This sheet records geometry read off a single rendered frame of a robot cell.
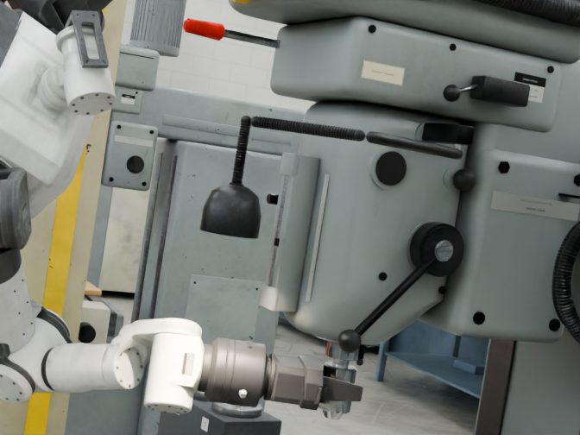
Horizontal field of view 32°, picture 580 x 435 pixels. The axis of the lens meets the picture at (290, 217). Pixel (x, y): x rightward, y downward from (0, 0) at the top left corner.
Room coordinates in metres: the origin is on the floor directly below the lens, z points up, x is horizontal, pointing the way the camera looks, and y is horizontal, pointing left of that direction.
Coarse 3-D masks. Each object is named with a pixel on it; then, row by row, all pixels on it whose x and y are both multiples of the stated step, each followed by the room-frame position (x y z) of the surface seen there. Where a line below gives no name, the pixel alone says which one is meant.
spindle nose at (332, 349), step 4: (328, 344) 1.41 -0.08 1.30; (332, 344) 1.40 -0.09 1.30; (336, 344) 1.40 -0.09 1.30; (328, 348) 1.41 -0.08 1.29; (332, 348) 1.40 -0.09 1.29; (336, 348) 1.40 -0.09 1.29; (328, 352) 1.40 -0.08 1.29; (332, 352) 1.40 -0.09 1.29; (336, 352) 1.39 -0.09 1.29; (340, 352) 1.39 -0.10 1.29; (344, 352) 1.39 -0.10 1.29; (356, 352) 1.40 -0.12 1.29; (332, 356) 1.40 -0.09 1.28; (336, 356) 1.39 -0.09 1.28; (340, 356) 1.39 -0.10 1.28; (344, 356) 1.39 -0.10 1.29; (348, 356) 1.39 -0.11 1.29; (352, 356) 1.40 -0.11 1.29; (356, 356) 1.40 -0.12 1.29; (344, 360) 1.39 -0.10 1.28; (348, 360) 1.39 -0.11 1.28; (352, 360) 1.40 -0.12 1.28
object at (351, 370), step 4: (324, 364) 1.41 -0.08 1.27; (328, 364) 1.41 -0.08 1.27; (332, 364) 1.41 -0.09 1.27; (324, 368) 1.41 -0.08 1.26; (328, 368) 1.40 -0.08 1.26; (332, 368) 1.40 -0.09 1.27; (336, 368) 1.39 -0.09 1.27; (340, 368) 1.39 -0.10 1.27; (344, 368) 1.40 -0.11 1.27; (348, 368) 1.40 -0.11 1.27; (352, 368) 1.41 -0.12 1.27; (328, 372) 1.40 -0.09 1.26; (332, 372) 1.39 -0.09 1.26; (336, 372) 1.39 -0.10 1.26; (340, 372) 1.39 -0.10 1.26; (344, 372) 1.39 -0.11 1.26; (348, 372) 1.40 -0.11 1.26; (352, 372) 1.40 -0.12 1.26
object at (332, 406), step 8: (328, 376) 1.40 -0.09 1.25; (336, 376) 1.39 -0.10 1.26; (344, 376) 1.39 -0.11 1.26; (352, 376) 1.40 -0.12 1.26; (320, 400) 1.40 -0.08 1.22; (328, 400) 1.39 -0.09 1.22; (320, 408) 1.40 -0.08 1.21; (328, 408) 1.39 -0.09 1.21; (336, 408) 1.39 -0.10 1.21; (344, 408) 1.40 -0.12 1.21
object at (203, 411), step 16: (192, 400) 1.80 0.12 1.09; (208, 400) 1.81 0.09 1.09; (160, 416) 1.87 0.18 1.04; (176, 416) 1.82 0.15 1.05; (192, 416) 1.78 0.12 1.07; (208, 416) 1.73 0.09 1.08; (224, 416) 1.73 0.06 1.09; (240, 416) 1.73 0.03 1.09; (256, 416) 1.75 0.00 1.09; (272, 416) 1.78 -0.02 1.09; (160, 432) 1.86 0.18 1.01; (176, 432) 1.81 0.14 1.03; (192, 432) 1.77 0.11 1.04; (208, 432) 1.73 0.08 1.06; (224, 432) 1.69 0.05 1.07; (240, 432) 1.71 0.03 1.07; (256, 432) 1.73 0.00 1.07; (272, 432) 1.75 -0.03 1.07
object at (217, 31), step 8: (184, 24) 1.39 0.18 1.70; (192, 24) 1.39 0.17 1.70; (200, 24) 1.39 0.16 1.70; (208, 24) 1.40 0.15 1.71; (216, 24) 1.40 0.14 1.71; (192, 32) 1.39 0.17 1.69; (200, 32) 1.39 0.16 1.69; (208, 32) 1.40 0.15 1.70; (216, 32) 1.40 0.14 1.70; (224, 32) 1.41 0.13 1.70; (232, 32) 1.42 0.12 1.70; (240, 32) 1.42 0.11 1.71; (240, 40) 1.42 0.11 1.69; (248, 40) 1.43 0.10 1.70; (256, 40) 1.43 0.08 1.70; (264, 40) 1.44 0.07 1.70; (272, 40) 1.44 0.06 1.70; (280, 40) 1.45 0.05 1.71
